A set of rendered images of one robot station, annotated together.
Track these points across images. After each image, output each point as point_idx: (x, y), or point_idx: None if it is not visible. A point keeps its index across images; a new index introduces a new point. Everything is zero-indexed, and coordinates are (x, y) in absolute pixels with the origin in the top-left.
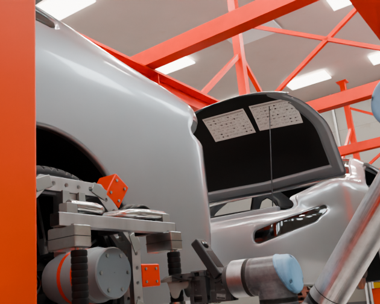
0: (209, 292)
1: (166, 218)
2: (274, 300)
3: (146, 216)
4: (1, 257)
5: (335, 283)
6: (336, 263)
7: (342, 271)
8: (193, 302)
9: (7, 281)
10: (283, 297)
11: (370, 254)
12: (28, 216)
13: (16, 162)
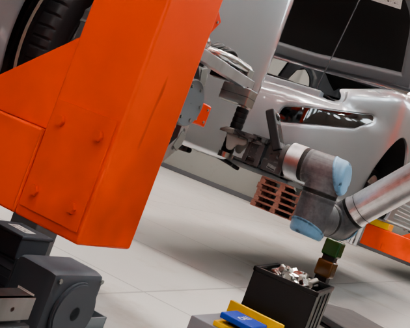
0: (261, 159)
1: (251, 74)
2: (317, 192)
3: (237, 66)
4: (176, 73)
5: (371, 202)
6: (382, 187)
7: (383, 196)
8: (244, 160)
9: (172, 93)
10: (327, 192)
11: None
12: (200, 49)
13: (210, 3)
